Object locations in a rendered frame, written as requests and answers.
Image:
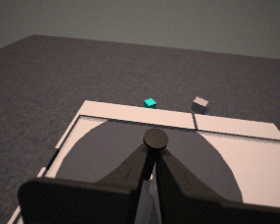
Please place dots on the dark steel pin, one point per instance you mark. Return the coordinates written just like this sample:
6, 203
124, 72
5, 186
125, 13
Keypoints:
155, 140

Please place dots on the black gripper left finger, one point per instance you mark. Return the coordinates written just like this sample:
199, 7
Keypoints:
112, 200

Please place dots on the dark grey round disc with small centre hole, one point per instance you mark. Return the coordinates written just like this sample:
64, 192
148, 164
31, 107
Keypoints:
106, 146

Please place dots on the small grey cube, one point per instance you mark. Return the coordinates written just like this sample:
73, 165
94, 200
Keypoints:
199, 104

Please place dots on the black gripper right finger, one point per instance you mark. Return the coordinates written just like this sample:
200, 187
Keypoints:
185, 199

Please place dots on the small teal block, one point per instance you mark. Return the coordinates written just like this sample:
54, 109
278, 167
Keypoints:
149, 104

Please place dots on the grey square tray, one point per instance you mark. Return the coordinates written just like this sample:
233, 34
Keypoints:
251, 149

